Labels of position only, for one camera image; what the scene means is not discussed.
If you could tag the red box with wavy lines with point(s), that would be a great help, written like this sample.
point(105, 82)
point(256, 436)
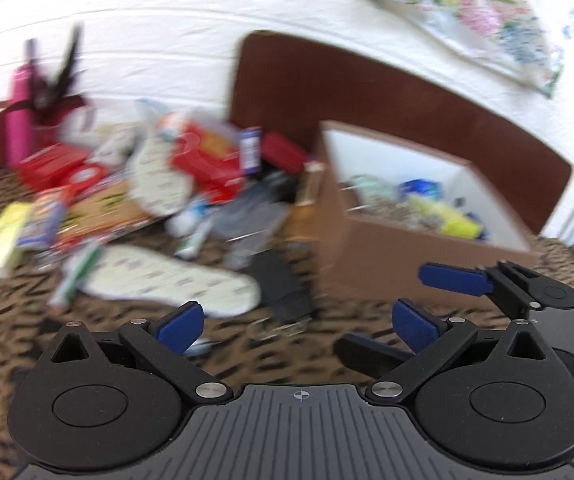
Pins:
point(207, 165)

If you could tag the blue and white small box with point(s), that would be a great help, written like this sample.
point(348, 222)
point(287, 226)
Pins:
point(250, 150)

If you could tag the clear plastic case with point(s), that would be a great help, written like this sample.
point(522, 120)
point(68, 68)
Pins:
point(257, 215)
point(244, 252)

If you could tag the brown cardboard box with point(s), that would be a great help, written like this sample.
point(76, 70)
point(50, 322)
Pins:
point(367, 255)

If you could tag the light green box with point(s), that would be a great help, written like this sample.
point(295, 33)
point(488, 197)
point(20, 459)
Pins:
point(2, 240)

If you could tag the yellow crumpled bag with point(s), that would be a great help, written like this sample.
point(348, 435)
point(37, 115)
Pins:
point(447, 217)

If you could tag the red flat box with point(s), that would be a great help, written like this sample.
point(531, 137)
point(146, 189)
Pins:
point(52, 167)

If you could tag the green white slim packet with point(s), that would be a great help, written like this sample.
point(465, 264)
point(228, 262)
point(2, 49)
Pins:
point(74, 275)

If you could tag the dark red plant in cup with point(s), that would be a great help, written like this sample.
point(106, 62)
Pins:
point(54, 95)

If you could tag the black scale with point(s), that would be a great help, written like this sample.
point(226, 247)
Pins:
point(282, 285)

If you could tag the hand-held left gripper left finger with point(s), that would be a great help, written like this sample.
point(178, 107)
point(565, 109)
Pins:
point(182, 327)

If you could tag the tan letter print blanket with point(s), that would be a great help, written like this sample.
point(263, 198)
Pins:
point(17, 340)

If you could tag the tan printed flat packet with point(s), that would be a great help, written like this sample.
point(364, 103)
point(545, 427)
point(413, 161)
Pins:
point(102, 210)

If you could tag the brown curved backrest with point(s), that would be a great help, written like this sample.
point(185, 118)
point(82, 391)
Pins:
point(367, 90)

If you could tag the blue red packet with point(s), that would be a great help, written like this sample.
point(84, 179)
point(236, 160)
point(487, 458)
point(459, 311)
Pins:
point(42, 220)

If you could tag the blue small packet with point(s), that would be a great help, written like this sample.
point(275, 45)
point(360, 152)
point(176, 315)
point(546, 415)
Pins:
point(419, 190)

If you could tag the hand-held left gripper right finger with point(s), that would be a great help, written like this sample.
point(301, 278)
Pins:
point(414, 327)

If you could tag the pale green bundle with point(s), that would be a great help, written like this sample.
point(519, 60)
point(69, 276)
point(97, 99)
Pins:
point(372, 190)

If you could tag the amber small bottle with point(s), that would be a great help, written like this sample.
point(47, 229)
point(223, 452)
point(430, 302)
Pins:
point(307, 195)

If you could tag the dark red small box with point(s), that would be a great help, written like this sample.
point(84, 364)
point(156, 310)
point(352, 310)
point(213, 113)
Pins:
point(282, 152)

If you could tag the white green marker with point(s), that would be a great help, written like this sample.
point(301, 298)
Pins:
point(192, 246)

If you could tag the white dotted shoe insole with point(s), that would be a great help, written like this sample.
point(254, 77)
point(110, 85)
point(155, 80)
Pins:
point(159, 180)
point(177, 280)

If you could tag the pink bottle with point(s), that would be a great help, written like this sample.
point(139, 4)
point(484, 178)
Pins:
point(19, 125)

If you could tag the floral cloth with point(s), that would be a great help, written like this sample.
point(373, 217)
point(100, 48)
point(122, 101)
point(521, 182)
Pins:
point(477, 15)

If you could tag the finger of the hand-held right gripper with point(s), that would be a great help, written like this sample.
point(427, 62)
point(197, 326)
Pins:
point(454, 280)
point(362, 352)

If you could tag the white crumpled plastic bag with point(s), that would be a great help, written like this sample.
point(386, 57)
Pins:
point(97, 135)

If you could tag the white tube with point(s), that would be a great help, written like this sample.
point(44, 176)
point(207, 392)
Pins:
point(182, 222)

